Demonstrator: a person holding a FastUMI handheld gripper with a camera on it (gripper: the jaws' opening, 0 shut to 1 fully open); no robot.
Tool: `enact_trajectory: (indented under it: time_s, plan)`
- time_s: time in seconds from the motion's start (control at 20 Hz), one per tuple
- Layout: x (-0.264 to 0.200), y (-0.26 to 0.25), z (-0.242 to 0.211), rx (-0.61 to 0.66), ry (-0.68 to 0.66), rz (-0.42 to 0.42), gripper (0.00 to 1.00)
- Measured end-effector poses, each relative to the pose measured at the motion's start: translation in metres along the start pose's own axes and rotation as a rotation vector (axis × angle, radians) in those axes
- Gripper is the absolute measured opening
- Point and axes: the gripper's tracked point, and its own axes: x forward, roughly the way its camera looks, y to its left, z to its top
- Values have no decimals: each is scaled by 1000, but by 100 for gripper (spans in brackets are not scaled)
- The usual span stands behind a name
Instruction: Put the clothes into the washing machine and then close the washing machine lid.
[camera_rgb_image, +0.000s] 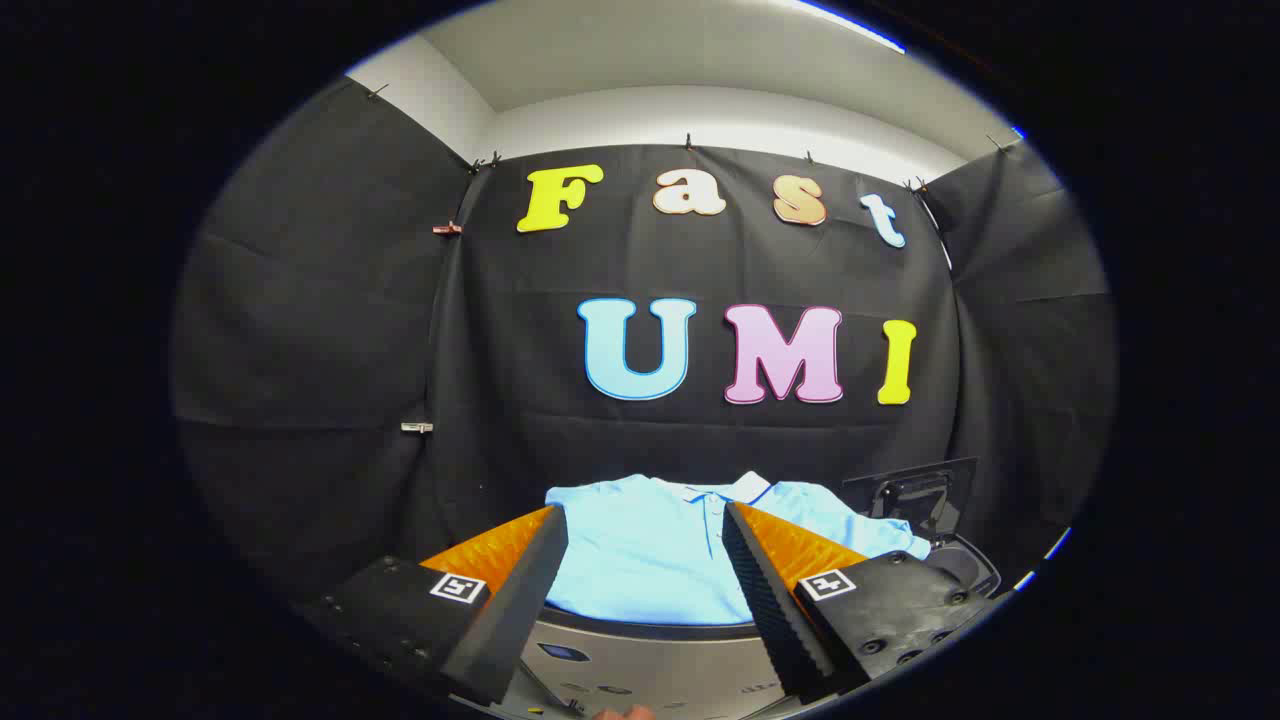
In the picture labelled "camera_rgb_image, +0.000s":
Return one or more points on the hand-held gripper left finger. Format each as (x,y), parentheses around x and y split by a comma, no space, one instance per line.
(520,600)

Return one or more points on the silver clip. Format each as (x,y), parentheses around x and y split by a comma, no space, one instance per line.
(417,427)

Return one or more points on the grey washing machine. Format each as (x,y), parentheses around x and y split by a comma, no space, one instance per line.
(962,565)

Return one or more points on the light blue polo shirt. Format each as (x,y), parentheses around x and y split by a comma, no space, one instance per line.
(640,560)

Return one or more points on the red clip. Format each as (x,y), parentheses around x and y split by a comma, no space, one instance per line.
(447,229)

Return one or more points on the dark washing machine lid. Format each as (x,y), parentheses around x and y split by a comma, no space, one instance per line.
(905,495)

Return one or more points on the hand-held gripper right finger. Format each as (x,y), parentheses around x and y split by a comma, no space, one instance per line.
(770,600)

